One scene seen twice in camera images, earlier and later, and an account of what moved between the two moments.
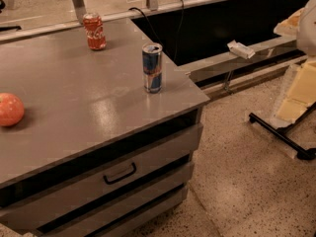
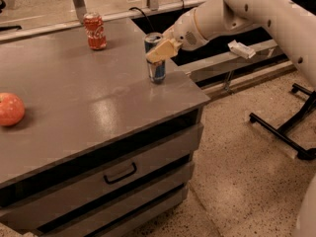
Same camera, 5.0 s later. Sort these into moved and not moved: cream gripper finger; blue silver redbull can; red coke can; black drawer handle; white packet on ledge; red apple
Moved: cream gripper finger; blue silver redbull can
Not moved: red coke can; black drawer handle; white packet on ledge; red apple
